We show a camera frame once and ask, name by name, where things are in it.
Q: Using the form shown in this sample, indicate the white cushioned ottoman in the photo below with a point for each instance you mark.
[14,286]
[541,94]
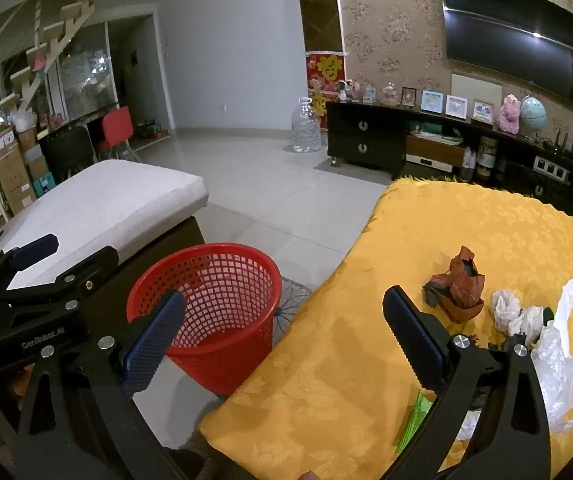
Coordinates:
[106,200]

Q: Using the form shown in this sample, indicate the brown paper bag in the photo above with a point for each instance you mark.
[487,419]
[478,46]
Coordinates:
[461,285]

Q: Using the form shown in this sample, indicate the white tissue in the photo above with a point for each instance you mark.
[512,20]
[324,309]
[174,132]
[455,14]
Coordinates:
[505,310]
[528,322]

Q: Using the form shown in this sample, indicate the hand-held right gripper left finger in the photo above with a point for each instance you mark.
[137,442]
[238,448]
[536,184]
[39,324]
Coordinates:
[154,345]

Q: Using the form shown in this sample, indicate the yellow patterned tablecloth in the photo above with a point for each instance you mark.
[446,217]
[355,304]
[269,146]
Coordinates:
[341,335]

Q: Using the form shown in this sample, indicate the blue picture frame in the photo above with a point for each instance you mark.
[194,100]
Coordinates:
[431,101]

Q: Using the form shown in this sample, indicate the dark picture frame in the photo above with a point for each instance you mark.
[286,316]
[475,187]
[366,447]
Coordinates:
[408,96]

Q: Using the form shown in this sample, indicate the clear plastic bag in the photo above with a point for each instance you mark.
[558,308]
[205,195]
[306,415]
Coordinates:
[563,375]

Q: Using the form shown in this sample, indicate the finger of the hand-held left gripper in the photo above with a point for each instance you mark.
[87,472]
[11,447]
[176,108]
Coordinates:
[34,252]
[86,270]

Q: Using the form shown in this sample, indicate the black wall television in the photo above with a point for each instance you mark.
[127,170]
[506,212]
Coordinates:
[516,35]

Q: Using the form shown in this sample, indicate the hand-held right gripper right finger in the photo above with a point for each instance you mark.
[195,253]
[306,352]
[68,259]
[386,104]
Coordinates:
[411,340]

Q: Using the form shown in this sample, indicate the wooden staircase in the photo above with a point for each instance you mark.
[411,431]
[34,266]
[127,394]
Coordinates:
[51,40]

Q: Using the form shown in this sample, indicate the pale blue globe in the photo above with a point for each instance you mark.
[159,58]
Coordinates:
[532,114]

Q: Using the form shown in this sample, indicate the red festive wall poster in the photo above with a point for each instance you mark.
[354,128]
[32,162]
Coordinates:
[324,85]

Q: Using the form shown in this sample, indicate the black router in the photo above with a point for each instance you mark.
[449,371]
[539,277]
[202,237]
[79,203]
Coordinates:
[563,147]

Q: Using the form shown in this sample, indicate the glass snow globe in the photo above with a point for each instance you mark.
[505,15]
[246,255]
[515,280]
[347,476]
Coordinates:
[390,94]

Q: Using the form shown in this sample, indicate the brown drawer box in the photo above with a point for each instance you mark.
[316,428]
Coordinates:
[429,152]

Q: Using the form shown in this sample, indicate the green wrapper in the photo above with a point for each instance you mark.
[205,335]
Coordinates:
[414,420]

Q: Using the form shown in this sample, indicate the black chair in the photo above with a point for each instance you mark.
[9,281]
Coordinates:
[69,152]

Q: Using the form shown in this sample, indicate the red chair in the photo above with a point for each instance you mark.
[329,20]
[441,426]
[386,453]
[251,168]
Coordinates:
[116,127]

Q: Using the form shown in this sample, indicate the pink plush toy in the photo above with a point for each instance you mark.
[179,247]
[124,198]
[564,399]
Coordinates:
[510,114]

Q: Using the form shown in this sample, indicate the clear water jug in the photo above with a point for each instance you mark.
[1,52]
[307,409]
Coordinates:
[307,127]

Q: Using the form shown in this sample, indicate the small pale figurine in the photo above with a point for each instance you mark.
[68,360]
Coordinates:
[369,93]

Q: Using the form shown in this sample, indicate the stack of cardboard boxes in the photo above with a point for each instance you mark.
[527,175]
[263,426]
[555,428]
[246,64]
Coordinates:
[11,170]

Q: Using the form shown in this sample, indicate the red plastic mesh basket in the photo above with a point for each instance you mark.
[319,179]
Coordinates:
[226,280]

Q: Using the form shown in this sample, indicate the white paper strip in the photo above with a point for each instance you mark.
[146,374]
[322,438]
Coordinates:
[568,295]

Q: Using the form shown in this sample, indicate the white power strip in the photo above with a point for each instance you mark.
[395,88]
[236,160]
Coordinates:
[548,165]

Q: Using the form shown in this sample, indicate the black television cabinet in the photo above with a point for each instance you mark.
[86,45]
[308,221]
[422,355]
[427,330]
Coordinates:
[361,132]

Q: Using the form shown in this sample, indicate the white robot toy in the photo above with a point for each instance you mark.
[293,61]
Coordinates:
[345,89]

